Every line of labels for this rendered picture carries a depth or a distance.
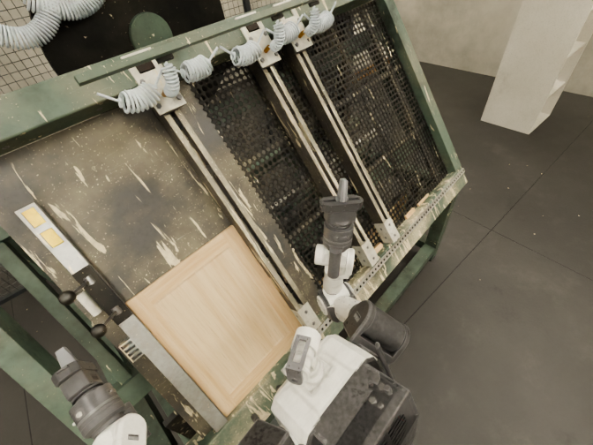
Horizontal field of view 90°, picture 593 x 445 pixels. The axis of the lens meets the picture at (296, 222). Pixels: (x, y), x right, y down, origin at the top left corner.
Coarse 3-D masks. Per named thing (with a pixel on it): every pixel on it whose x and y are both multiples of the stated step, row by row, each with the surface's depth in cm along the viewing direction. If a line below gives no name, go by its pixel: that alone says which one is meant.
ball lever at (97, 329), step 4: (112, 308) 90; (116, 308) 90; (120, 308) 91; (116, 312) 90; (120, 312) 91; (112, 316) 87; (108, 320) 85; (96, 324) 81; (100, 324) 81; (104, 324) 83; (92, 328) 80; (96, 328) 80; (100, 328) 80; (104, 328) 81; (92, 332) 79; (96, 332) 79; (100, 332) 80; (104, 332) 81; (96, 336) 80; (100, 336) 80
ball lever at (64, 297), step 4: (88, 276) 87; (92, 276) 88; (84, 280) 87; (88, 280) 87; (92, 280) 87; (84, 284) 84; (88, 284) 87; (80, 288) 83; (64, 292) 77; (68, 292) 77; (72, 292) 78; (76, 292) 81; (60, 296) 76; (64, 296) 76; (68, 296) 77; (72, 296) 77; (76, 296) 79; (60, 300) 76; (64, 300) 76; (68, 300) 76; (72, 300) 77; (64, 304) 76; (68, 304) 77
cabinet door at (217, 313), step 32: (192, 256) 106; (224, 256) 113; (160, 288) 100; (192, 288) 106; (224, 288) 112; (256, 288) 119; (160, 320) 100; (192, 320) 106; (224, 320) 112; (256, 320) 118; (288, 320) 125; (192, 352) 105; (224, 352) 111; (256, 352) 118; (224, 384) 111; (256, 384) 117
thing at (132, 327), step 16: (48, 224) 84; (64, 240) 86; (64, 256) 86; (80, 256) 88; (96, 272) 90; (128, 320) 93; (144, 336) 96; (144, 352) 95; (160, 352) 98; (160, 368) 98; (176, 368) 100; (176, 384) 100; (192, 384) 103; (192, 400) 102; (208, 400) 105; (208, 416) 105; (224, 416) 109
